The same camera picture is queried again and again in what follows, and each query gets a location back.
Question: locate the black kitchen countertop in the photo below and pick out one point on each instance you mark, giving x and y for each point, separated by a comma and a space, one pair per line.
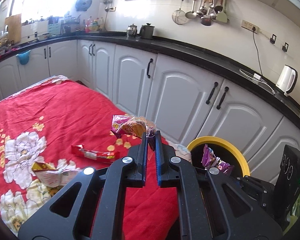
190, 50

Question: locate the row of condiment bottles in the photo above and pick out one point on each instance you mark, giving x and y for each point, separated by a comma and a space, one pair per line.
93, 25

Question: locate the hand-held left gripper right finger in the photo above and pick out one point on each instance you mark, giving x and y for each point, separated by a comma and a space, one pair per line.
158, 160

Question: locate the blue hanging plastic basket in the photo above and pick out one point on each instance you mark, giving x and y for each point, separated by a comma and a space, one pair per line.
23, 58

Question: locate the yellow red paper carton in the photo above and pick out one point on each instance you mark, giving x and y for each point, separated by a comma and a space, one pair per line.
50, 177

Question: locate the white electric kettle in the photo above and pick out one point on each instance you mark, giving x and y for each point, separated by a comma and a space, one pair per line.
286, 80

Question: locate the black kettle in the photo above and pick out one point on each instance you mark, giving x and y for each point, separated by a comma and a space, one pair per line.
147, 31

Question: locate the white kitchen cabinets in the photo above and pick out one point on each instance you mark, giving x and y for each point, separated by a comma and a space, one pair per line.
180, 92

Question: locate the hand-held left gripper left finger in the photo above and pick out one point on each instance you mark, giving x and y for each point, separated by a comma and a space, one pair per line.
145, 155

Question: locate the beige wall socket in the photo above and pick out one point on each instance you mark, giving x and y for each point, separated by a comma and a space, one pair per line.
250, 26

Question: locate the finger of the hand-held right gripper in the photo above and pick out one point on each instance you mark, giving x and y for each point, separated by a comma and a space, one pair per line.
257, 190

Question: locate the row of hanging kitchen utensils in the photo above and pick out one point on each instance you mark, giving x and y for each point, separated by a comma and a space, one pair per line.
205, 12

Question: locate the blue round wall fan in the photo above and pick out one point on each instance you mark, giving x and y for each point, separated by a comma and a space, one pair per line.
83, 3

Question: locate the yellow rimmed black bin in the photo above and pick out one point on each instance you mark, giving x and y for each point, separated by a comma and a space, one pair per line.
215, 138

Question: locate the steel teapot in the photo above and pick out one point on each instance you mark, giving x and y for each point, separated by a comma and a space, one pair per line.
132, 31

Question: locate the purple foil wrapper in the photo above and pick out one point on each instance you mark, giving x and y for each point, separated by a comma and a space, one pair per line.
215, 161

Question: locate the red snack wrapper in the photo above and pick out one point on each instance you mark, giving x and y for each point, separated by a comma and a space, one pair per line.
92, 152

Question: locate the wooden cutting board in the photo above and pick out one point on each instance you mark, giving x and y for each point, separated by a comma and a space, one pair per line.
13, 28

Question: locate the purple orange snack packet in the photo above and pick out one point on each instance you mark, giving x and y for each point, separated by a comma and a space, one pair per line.
130, 127

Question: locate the red floral blanket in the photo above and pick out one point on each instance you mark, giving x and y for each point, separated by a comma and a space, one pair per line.
65, 105

